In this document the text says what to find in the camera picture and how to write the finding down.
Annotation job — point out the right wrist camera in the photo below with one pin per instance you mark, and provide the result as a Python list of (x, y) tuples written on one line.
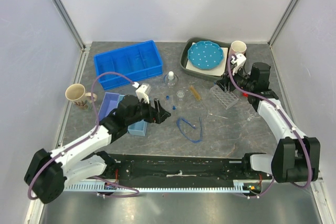
[(237, 61)]

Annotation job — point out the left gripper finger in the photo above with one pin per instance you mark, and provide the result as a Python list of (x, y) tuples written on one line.
[(161, 117), (158, 108)]

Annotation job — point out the blue divided plastic bin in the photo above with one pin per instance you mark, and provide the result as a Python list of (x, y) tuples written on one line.
[(137, 62)]

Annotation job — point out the light blue box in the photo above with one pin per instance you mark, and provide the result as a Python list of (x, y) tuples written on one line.
[(138, 128), (120, 98)]

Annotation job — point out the purple small box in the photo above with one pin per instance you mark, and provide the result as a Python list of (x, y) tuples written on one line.
[(109, 102)]

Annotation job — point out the white square plate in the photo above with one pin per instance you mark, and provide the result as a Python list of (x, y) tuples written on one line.
[(218, 71)]

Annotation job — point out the dropper bottle white cap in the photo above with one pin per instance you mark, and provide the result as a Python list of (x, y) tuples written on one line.
[(170, 79)]

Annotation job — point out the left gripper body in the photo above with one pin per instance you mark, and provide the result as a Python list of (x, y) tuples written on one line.
[(144, 112)]

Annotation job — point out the clear safety goggles blue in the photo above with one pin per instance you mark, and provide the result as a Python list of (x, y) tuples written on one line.
[(188, 129)]

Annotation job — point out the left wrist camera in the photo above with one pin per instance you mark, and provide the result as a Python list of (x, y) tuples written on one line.
[(142, 93)]

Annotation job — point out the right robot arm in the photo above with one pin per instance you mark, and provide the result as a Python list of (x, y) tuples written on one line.
[(296, 158)]

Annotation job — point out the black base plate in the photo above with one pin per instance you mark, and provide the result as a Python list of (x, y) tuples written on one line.
[(148, 171)]

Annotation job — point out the blue cap test tube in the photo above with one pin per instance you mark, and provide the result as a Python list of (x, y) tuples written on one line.
[(167, 100), (173, 107)]

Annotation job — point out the pink mug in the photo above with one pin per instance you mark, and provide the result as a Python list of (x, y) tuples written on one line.
[(237, 46)]

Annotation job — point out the grey oval tray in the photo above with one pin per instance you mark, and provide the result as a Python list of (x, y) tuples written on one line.
[(195, 74)]

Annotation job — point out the blue dotted plate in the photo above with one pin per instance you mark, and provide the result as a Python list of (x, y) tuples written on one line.
[(205, 55)]

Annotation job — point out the light blue right box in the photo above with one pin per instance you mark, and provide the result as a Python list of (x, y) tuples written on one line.
[(138, 128)]

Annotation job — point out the small glass beaker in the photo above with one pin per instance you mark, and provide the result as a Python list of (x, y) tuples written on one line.
[(180, 95)]

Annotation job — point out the clear test tube rack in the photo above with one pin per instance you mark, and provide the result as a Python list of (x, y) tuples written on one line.
[(226, 99)]

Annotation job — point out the beige floral mug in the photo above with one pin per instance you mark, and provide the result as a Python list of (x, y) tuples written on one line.
[(78, 96)]

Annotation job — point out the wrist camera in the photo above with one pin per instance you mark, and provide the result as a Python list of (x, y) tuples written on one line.
[(237, 61), (142, 93)]

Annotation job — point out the light blue cable duct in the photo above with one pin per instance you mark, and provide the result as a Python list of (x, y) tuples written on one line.
[(102, 187)]

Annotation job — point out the light blue middle box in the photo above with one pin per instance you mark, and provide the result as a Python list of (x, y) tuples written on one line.
[(120, 98)]

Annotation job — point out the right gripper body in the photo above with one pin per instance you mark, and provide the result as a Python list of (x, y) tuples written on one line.
[(243, 82)]

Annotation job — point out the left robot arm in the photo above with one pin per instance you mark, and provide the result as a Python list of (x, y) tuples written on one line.
[(50, 172)]

